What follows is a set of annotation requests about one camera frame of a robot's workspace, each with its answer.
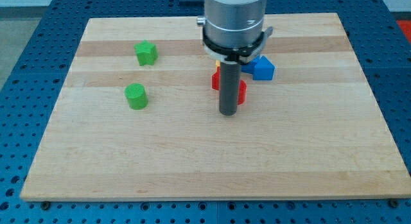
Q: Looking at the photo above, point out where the red block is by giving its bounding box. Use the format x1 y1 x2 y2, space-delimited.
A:
211 66 247 105

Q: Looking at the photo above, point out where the blue triangular block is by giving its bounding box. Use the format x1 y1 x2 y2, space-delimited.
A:
252 56 275 81

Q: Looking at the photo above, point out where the blue block behind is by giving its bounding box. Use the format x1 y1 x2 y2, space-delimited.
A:
241 55 260 74

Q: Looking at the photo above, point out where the black mounting flange ring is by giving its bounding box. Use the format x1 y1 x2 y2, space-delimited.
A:
202 26 274 64

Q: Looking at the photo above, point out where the green cylinder block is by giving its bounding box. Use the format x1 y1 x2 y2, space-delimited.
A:
124 83 148 110

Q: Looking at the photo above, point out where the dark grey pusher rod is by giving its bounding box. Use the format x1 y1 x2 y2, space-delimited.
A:
219 62 240 116

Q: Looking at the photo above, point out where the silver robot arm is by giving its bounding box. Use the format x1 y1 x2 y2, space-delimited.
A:
197 0 273 116

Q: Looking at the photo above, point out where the wooden board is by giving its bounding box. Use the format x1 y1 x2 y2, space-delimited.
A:
21 13 410 202

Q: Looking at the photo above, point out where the green star block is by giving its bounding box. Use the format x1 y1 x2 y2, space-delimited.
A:
134 40 158 65

